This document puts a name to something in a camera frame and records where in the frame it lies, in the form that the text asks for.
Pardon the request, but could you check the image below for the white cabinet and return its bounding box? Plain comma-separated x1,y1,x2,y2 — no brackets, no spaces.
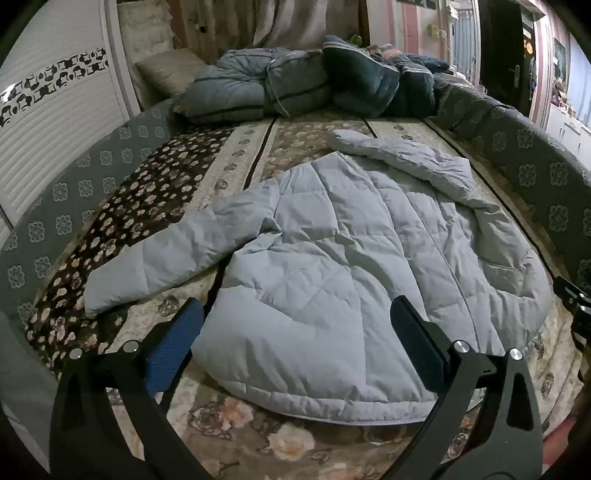
546,98,591,160

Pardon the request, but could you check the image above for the light blue puffer jacket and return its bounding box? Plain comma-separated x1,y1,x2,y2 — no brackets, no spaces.
84,129,553,424

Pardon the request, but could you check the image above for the grey patterned padded bed frame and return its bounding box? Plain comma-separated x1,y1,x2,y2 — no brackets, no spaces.
0,85,591,333

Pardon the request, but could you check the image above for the floral bed blanket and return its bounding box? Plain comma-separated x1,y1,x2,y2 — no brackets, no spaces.
25,113,587,480

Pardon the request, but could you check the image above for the dark door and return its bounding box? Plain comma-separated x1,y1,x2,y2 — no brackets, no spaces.
479,0,537,112

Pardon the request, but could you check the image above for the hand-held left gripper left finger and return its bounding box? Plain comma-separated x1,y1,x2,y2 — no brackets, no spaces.
48,298,214,480

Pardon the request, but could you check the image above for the white wardrobe with patterned band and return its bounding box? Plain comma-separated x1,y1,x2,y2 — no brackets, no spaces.
0,0,140,234

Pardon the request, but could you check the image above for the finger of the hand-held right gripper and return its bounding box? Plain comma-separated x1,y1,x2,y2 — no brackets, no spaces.
553,275,591,311
571,308,591,357

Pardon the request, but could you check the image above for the beige pillow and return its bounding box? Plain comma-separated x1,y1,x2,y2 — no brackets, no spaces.
135,47,207,99

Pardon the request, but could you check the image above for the beige curtain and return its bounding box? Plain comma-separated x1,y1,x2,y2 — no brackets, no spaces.
117,0,366,61

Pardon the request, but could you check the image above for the dark teal folded quilt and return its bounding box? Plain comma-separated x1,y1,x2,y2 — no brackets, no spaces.
322,35,438,118

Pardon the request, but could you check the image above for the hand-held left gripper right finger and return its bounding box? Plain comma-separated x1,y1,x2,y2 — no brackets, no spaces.
390,295,544,480

